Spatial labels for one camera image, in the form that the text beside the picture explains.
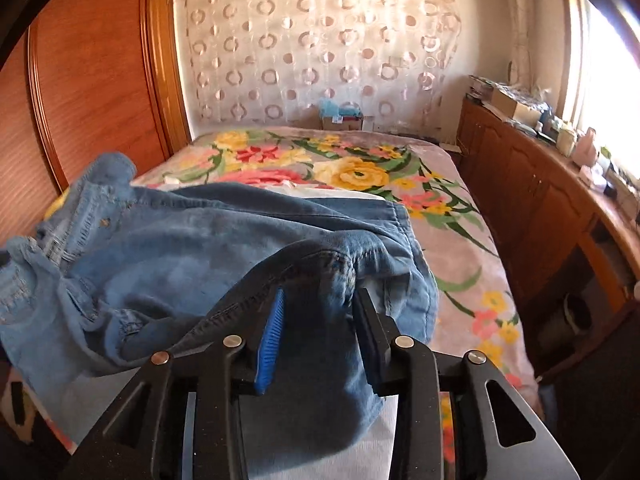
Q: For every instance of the blue denim jeans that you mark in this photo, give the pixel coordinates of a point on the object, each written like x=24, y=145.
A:
x=45, y=318

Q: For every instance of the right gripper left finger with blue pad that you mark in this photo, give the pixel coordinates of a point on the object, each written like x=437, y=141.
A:
x=254, y=364

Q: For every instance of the pink bottle on sideboard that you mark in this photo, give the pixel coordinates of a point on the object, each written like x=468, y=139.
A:
x=586, y=152

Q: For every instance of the white floral folded quilt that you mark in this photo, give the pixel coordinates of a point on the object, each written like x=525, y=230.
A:
x=180, y=274

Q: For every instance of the wooden wardrobe sliding doors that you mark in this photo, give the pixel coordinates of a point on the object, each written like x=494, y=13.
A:
x=80, y=78

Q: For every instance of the long wooden sideboard cabinet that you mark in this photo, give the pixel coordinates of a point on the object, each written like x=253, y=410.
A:
x=571, y=257

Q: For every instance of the window with wooden frame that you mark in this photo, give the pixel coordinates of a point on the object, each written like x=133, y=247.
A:
x=602, y=89

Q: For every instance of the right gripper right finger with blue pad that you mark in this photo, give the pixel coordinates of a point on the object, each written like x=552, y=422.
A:
x=376, y=333

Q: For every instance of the circle pattern sheer curtain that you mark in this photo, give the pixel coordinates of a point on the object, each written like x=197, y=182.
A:
x=293, y=62

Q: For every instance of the white jar on sideboard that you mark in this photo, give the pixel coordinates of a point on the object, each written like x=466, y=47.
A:
x=566, y=140

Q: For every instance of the floral plush bed blanket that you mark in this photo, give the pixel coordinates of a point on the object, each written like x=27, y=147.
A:
x=476, y=309

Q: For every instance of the cardboard box on sideboard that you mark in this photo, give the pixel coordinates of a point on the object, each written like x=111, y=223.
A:
x=515, y=107

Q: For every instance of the cardboard box with blue items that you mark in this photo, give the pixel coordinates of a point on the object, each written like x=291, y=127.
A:
x=335, y=117

